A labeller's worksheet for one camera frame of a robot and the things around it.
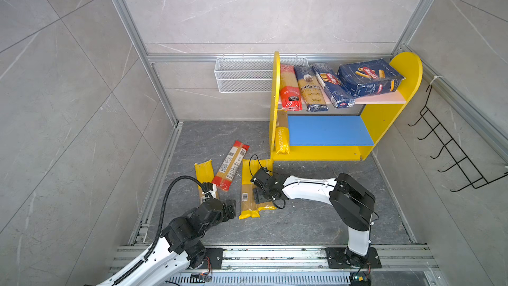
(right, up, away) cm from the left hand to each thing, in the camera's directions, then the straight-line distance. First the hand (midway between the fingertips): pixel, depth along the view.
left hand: (227, 200), depth 77 cm
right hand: (+14, -2, +13) cm, 19 cm away
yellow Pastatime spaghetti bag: (+23, +27, +13) cm, 38 cm away
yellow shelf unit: (+55, +25, +20) cm, 64 cm away
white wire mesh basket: (+8, +58, +23) cm, 63 cm away
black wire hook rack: (+79, +15, -16) cm, 82 cm away
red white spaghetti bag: (-2, +11, +21) cm, 23 cm away
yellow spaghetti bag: (+8, -5, +6) cm, 12 cm away
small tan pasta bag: (-15, +8, +18) cm, 24 cm away
